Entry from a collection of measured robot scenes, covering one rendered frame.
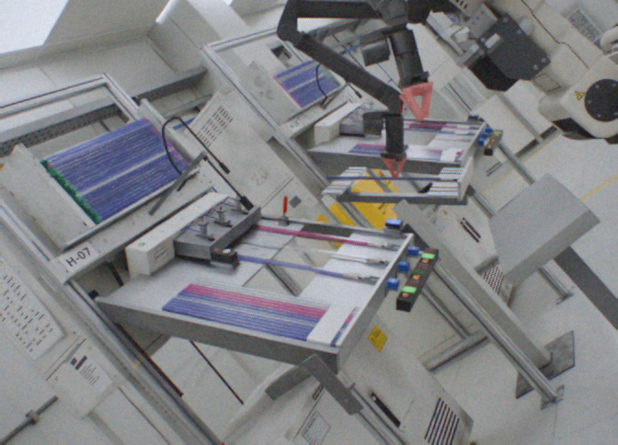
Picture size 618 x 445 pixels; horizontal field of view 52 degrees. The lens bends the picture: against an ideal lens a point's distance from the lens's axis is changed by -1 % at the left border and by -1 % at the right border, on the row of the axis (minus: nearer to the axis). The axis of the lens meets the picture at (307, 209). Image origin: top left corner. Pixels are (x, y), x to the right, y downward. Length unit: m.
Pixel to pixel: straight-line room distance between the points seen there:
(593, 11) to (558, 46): 7.57
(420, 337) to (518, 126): 3.55
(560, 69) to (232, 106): 1.81
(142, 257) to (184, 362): 1.93
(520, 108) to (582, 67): 4.66
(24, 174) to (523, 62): 1.40
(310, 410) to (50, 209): 0.95
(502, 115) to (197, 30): 2.94
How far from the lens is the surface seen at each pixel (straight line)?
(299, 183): 3.07
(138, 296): 1.87
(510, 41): 1.65
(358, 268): 1.91
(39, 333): 2.12
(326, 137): 3.15
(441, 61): 6.39
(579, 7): 9.28
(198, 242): 2.00
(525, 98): 6.33
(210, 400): 3.82
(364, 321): 1.70
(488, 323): 2.20
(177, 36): 5.53
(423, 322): 3.17
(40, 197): 2.01
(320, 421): 1.87
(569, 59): 1.70
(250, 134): 3.11
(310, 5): 1.97
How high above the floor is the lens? 1.02
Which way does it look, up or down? level
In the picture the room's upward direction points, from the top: 42 degrees counter-clockwise
